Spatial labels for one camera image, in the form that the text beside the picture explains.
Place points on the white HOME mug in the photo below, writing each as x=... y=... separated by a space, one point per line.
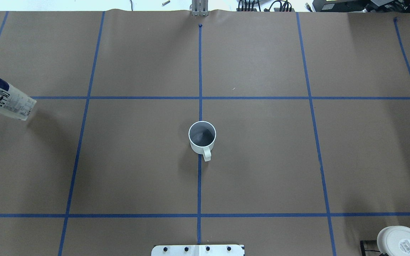
x=202 y=136

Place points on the blue Pascual milk carton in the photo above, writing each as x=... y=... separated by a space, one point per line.
x=14 y=103

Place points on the white mug lower rack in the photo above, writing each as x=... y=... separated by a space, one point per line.
x=394 y=241

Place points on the aluminium frame post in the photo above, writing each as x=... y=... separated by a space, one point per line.
x=199 y=8

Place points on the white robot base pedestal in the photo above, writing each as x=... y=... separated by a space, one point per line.
x=199 y=250

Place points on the black wire mug rack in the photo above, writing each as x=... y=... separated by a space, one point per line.
x=370 y=248

